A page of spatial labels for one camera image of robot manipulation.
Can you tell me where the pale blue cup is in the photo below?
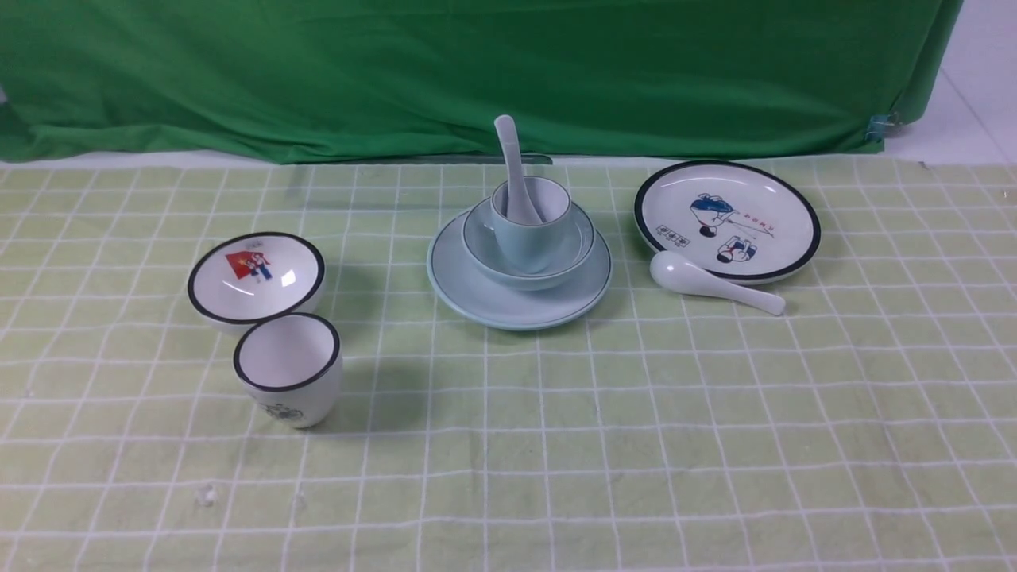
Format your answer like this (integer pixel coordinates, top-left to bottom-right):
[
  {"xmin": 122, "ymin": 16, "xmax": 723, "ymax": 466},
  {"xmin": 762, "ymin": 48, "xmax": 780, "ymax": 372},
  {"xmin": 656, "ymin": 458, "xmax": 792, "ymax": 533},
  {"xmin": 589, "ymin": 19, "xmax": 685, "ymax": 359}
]
[{"xmin": 488, "ymin": 176, "xmax": 573, "ymax": 272}]

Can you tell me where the pale blue plate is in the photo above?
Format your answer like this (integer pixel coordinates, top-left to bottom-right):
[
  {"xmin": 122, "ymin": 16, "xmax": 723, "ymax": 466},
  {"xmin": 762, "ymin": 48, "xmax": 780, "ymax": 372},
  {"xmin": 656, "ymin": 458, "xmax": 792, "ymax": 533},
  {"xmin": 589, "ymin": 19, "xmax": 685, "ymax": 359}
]
[{"xmin": 426, "ymin": 211, "xmax": 613, "ymax": 330}]

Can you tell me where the pale blue bowl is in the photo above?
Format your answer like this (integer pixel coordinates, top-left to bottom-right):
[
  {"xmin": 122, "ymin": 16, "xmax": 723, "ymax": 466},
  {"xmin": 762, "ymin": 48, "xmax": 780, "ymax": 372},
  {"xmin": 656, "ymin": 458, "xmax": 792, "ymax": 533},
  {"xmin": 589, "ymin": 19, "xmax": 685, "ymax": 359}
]
[{"xmin": 461, "ymin": 198, "xmax": 597, "ymax": 291}]

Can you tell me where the pale blue ceramic spoon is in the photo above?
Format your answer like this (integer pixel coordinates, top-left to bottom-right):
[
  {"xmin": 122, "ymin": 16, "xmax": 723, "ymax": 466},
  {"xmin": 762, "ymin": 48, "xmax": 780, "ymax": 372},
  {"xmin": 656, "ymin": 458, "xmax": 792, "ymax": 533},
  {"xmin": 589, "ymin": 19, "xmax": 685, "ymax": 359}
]
[{"xmin": 493, "ymin": 114, "xmax": 544, "ymax": 226}]

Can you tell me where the white ceramic spoon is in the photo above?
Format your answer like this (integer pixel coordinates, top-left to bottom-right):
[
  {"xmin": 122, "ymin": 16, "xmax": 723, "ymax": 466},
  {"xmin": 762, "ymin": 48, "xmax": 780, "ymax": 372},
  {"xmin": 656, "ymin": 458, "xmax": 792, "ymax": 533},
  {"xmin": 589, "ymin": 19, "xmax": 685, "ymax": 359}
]
[{"xmin": 649, "ymin": 250, "xmax": 786, "ymax": 314}]

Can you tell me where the white cup black rim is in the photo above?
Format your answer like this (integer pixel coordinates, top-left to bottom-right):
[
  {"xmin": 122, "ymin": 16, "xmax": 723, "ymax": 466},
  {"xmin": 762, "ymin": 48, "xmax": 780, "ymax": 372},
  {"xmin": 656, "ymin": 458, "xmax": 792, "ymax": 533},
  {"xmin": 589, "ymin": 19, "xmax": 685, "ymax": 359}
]
[{"xmin": 233, "ymin": 312, "xmax": 344, "ymax": 430}]

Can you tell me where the white plate cartoon print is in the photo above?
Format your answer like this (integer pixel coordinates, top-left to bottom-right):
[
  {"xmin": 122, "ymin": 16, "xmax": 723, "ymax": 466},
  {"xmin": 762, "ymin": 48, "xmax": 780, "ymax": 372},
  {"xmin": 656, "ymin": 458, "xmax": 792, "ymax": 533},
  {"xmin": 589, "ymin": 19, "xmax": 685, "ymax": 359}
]
[{"xmin": 633, "ymin": 160, "xmax": 823, "ymax": 286}]

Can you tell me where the white bowl black rim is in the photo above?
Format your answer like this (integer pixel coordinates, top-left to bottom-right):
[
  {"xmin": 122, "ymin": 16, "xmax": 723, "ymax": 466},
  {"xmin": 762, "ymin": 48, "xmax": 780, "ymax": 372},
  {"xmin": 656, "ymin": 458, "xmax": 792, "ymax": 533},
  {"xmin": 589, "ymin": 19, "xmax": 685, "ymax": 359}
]
[{"xmin": 186, "ymin": 231, "xmax": 327, "ymax": 337}]

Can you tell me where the green backdrop cloth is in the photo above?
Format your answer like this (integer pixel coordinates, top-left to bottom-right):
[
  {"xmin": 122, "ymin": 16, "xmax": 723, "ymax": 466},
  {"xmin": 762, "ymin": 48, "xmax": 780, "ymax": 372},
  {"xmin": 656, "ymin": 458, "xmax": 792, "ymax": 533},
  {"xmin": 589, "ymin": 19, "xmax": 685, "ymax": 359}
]
[{"xmin": 1, "ymin": 1, "xmax": 962, "ymax": 164}]

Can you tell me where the light green checkered tablecloth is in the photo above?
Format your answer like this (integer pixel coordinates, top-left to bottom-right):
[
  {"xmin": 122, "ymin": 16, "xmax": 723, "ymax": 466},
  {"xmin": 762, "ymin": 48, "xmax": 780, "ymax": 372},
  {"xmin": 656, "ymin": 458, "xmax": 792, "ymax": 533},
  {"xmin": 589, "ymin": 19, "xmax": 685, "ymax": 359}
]
[{"xmin": 1, "ymin": 158, "xmax": 1016, "ymax": 571}]

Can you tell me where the clear clip on backdrop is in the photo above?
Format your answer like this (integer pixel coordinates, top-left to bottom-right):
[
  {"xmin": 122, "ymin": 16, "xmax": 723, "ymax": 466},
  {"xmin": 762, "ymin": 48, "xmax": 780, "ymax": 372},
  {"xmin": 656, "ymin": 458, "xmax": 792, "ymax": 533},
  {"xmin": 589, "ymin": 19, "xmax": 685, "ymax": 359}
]
[{"xmin": 865, "ymin": 112, "xmax": 904, "ymax": 142}]

